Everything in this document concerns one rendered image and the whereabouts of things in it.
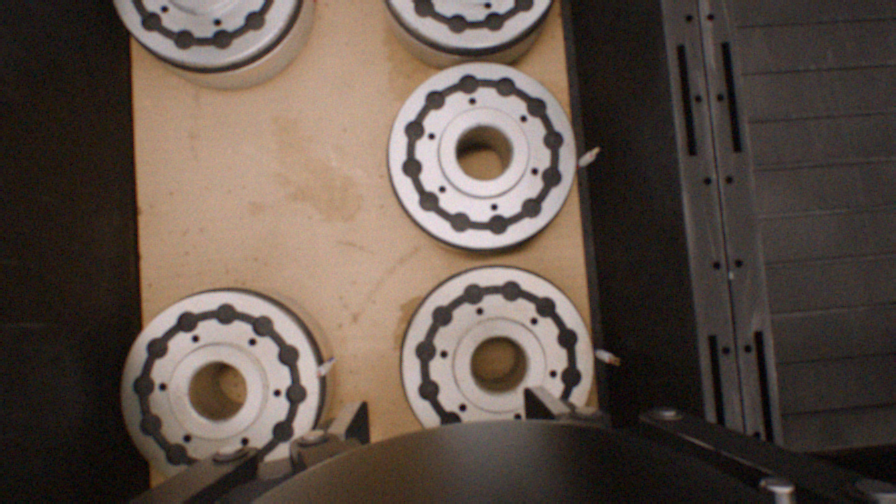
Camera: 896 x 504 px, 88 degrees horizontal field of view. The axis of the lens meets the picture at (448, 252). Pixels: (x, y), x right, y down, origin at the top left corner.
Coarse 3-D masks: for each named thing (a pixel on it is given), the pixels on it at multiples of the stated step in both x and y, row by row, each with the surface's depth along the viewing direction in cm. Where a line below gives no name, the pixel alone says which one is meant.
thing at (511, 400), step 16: (480, 320) 25; (496, 320) 24; (512, 320) 24; (464, 336) 24; (480, 336) 24; (496, 336) 24; (512, 336) 24; (528, 336) 24; (464, 352) 24; (528, 352) 24; (544, 352) 24; (464, 368) 24; (528, 368) 24; (544, 368) 24; (464, 384) 24; (528, 384) 24; (480, 400) 24; (496, 400) 24; (512, 400) 24
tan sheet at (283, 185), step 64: (320, 0) 28; (320, 64) 28; (384, 64) 28; (512, 64) 29; (192, 128) 28; (256, 128) 28; (320, 128) 28; (384, 128) 28; (192, 192) 28; (256, 192) 28; (320, 192) 28; (384, 192) 28; (576, 192) 28; (192, 256) 27; (256, 256) 27; (320, 256) 28; (384, 256) 28; (448, 256) 28; (512, 256) 28; (576, 256) 28; (320, 320) 27; (384, 320) 28; (384, 384) 27
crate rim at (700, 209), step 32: (672, 0) 19; (672, 32) 19; (672, 64) 19; (672, 96) 19; (704, 96) 19; (672, 128) 19; (704, 128) 18; (672, 160) 19; (704, 160) 18; (704, 192) 18; (704, 224) 18; (704, 256) 18; (704, 288) 18; (704, 320) 18; (704, 352) 18; (704, 384) 18; (736, 384) 18; (704, 416) 18; (736, 416) 18
